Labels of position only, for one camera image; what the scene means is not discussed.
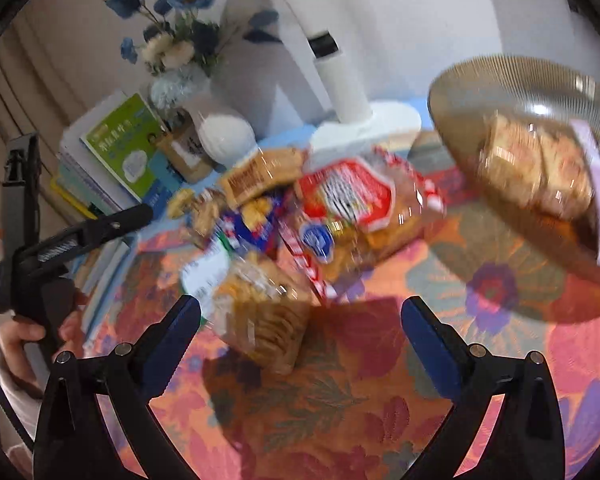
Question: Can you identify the amber ribbed glass plate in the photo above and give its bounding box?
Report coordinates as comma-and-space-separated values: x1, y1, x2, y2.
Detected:
427, 55, 600, 326

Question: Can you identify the blue snack packet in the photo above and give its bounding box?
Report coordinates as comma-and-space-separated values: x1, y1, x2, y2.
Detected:
215, 195, 291, 256

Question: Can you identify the floral tablecloth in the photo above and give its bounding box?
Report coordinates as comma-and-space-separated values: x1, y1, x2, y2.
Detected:
80, 160, 600, 480

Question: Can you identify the person's left forearm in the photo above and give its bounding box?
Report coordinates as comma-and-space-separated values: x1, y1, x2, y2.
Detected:
0, 350, 48, 466

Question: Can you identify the beige curtain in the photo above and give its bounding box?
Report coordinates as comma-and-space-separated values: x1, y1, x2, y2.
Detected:
0, 5, 81, 211

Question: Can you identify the purple snack packet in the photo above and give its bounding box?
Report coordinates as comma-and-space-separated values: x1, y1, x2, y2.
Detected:
567, 120, 600, 273

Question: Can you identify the person's left hand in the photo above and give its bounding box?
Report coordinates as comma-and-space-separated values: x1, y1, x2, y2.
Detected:
0, 292, 91, 376

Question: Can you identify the small yellow cookie packet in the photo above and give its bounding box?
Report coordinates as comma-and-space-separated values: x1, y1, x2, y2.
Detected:
167, 187, 228, 248

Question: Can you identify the white stand with round base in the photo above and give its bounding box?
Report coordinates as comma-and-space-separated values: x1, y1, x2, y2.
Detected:
307, 30, 423, 161

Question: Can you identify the clear wrapped bread packet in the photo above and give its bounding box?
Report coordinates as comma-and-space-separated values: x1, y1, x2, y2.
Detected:
480, 112, 596, 221

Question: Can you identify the stack of books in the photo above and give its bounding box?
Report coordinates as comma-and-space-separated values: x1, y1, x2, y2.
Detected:
50, 89, 181, 346

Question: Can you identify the white dome-shaped object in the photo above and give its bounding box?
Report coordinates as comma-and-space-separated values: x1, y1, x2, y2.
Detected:
195, 112, 258, 166

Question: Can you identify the brown snack packet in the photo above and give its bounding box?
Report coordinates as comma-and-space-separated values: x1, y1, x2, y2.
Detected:
220, 147, 306, 208

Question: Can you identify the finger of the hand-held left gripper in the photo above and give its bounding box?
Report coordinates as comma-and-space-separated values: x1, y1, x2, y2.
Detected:
1, 132, 42, 261
15, 204, 154, 273

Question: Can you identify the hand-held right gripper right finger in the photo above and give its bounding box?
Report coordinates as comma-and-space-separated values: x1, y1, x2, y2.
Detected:
400, 296, 566, 480

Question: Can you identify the large red bread bag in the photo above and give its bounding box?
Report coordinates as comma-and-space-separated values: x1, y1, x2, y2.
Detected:
280, 147, 448, 301

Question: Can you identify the clear toast packet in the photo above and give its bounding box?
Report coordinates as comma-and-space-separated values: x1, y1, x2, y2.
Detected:
180, 247, 316, 376

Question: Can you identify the pale blue vase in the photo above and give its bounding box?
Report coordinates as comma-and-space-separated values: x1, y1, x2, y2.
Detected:
150, 65, 211, 111

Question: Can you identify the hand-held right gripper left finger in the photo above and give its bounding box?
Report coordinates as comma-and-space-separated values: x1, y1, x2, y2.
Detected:
32, 294, 203, 480

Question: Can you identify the green cover book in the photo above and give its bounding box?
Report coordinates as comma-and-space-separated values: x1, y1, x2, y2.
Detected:
80, 92, 181, 201

